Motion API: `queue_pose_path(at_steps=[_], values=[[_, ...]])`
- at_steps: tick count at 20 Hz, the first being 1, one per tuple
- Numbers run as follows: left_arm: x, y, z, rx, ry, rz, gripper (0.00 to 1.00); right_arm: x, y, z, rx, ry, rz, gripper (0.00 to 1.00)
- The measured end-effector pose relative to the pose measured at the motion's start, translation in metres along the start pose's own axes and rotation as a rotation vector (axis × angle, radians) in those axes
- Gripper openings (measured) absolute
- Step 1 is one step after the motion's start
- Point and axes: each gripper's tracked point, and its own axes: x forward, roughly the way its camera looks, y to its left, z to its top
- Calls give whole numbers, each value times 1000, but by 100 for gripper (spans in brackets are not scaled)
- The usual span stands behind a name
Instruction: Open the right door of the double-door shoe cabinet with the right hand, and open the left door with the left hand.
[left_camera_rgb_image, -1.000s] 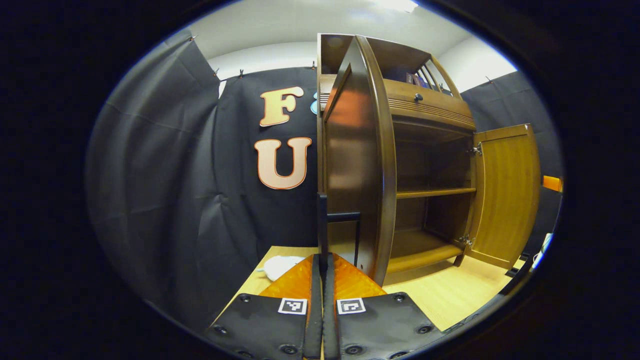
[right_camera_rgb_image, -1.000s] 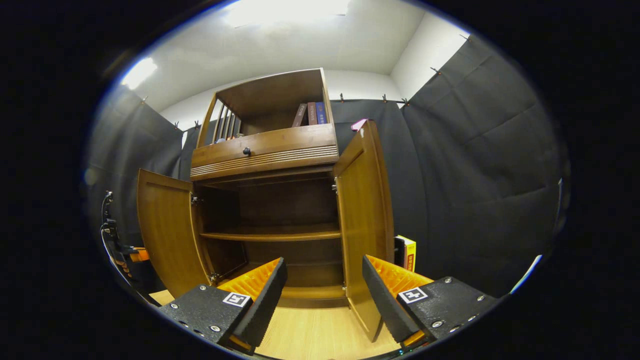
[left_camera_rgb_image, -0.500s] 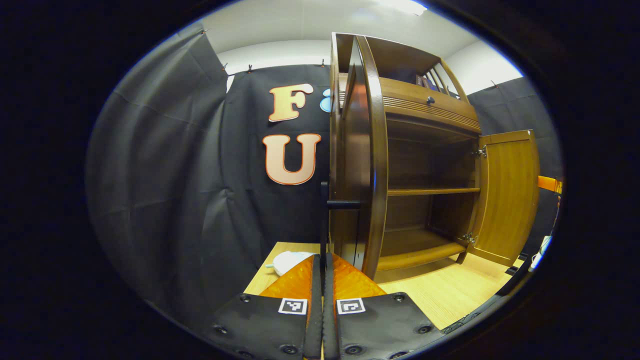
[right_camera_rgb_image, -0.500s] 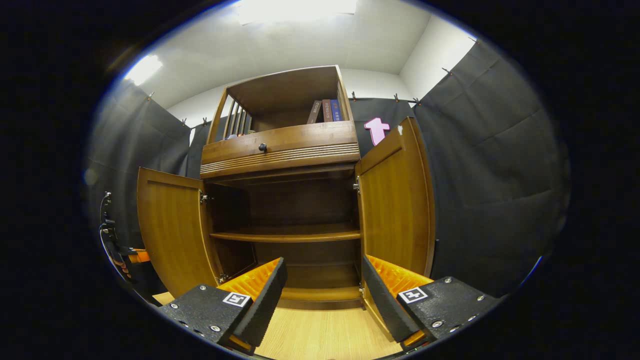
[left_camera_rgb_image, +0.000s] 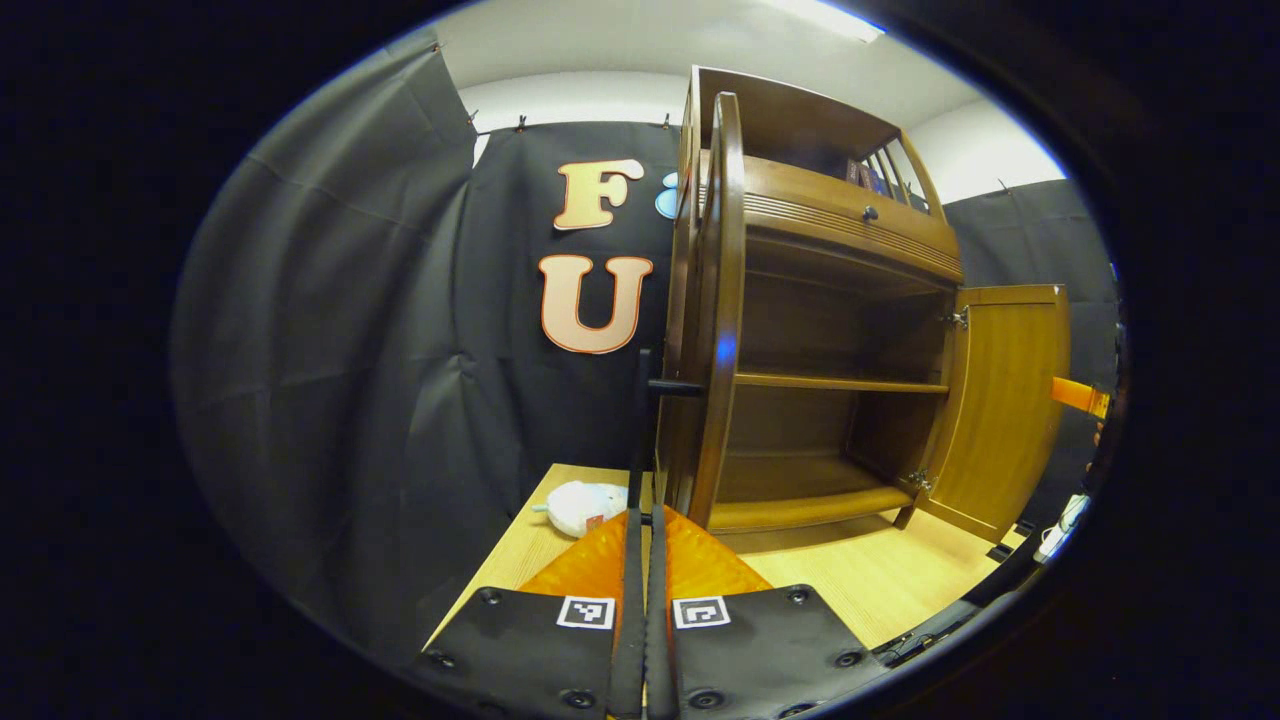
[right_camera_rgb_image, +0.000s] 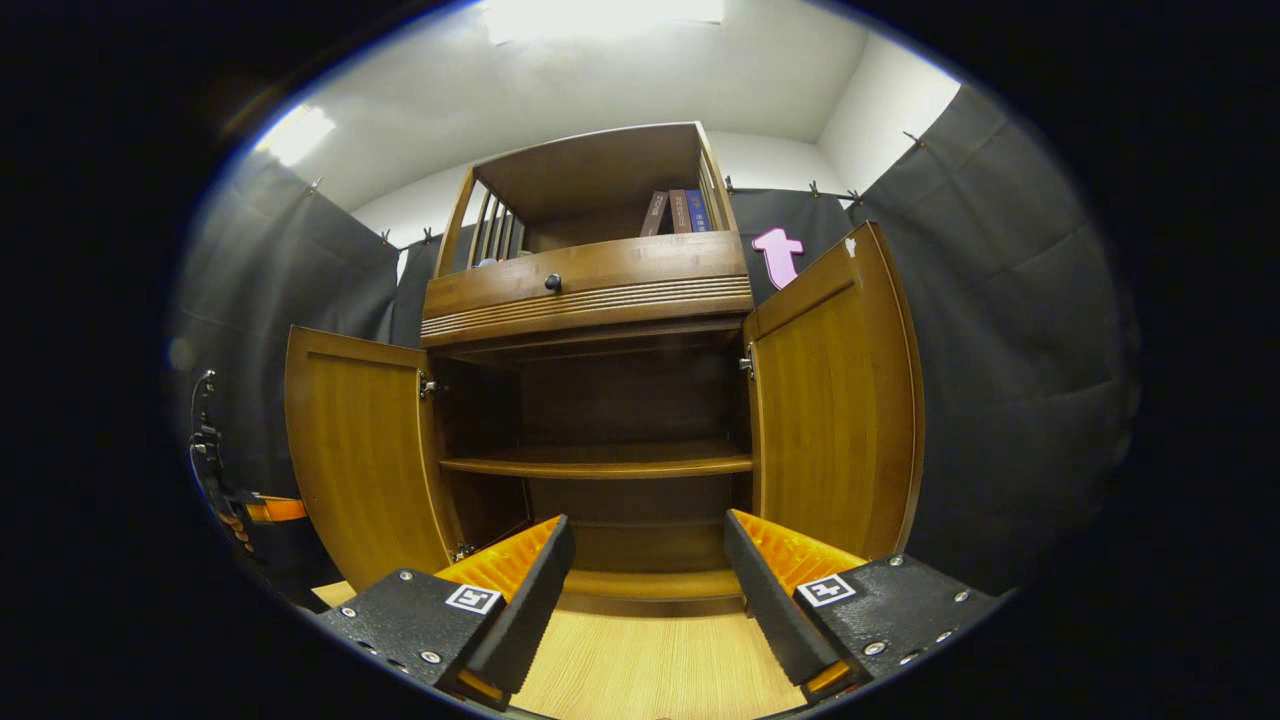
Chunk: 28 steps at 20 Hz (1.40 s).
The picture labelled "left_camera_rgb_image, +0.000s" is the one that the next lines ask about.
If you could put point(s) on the wooden shoe cabinet door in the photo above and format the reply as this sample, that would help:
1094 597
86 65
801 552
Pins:
1000 410
722 300

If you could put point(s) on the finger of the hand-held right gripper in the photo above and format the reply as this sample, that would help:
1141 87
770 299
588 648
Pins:
1080 397

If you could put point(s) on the blue book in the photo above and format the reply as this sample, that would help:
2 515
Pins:
877 180

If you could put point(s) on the wooden cabinet shelf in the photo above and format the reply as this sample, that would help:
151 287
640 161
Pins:
840 383

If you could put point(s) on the white plush toy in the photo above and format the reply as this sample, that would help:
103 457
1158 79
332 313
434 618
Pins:
585 505

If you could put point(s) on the wooden cabinet drawer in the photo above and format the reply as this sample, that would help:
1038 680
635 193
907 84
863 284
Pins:
820 210

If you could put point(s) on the black backdrop cloth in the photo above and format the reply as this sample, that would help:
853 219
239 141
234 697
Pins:
330 350

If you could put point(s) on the reddish brown book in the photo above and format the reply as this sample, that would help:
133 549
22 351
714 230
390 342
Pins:
856 173

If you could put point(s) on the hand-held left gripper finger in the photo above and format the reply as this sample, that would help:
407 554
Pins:
657 650
632 640

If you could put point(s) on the wooden double-door shoe cabinet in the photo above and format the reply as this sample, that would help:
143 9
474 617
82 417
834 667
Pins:
800 330

